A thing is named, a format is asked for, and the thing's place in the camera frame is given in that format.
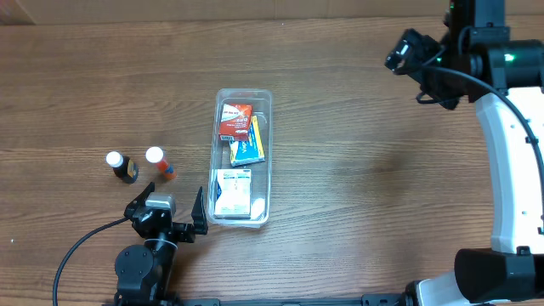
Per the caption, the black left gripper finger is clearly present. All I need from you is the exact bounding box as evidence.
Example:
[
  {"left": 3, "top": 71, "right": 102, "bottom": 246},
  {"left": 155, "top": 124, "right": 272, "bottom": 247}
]
[
  {"left": 124, "top": 182, "right": 155, "bottom": 214},
  {"left": 191, "top": 187, "right": 208, "bottom": 235}
]

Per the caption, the white medicine box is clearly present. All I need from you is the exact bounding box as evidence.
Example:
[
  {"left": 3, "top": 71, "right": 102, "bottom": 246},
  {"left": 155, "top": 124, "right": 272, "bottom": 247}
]
[{"left": 214, "top": 168, "right": 252, "bottom": 218}]

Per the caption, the dark bottle white cap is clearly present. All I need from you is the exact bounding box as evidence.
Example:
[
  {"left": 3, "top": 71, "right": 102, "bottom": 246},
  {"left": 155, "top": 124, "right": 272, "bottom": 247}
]
[{"left": 105, "top": 151, "right": 139, "bottom": 184}]

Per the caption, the clear plastic container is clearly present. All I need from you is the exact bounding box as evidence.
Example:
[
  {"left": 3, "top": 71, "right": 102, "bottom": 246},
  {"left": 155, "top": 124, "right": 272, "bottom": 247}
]
[{"left": 207, "top": 88, "right": 274, "bottom": 228}]

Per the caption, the orange tube white cap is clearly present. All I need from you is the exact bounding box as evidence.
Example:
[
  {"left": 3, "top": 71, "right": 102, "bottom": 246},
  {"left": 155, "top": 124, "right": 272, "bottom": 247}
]
[{"left": 145, "top": 146, "right": 177, "bottom": 180}]

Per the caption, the blue VapoDrops box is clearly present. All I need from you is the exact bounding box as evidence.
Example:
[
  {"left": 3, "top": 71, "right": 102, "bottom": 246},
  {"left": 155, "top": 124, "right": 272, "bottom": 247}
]
[{"left": 229, "top": 116, "right": 265, "bottom": 167}]

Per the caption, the red medicine box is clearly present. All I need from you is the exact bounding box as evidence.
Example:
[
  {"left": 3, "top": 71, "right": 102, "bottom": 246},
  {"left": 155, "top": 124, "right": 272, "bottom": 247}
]
[{"left": 218, "top": 104, "right": 252, "bottom": 141}]

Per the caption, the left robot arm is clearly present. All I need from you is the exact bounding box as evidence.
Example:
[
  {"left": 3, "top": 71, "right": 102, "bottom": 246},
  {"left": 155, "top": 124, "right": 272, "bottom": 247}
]
[{"left": 114, "top": 183, "right": 208, "bottom": 305}]

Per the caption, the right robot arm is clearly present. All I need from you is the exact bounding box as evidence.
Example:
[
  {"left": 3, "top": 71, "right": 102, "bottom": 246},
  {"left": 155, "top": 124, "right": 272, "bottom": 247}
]
[{"left": 386, "top": 1, "right": 543, "bottom": 305}]

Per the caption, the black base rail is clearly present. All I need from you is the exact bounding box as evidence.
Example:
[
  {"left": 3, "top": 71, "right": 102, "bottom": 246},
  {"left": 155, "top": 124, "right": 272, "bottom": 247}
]
[{"left": 101, "top": 292, "right": 409, "bottom": 306}]

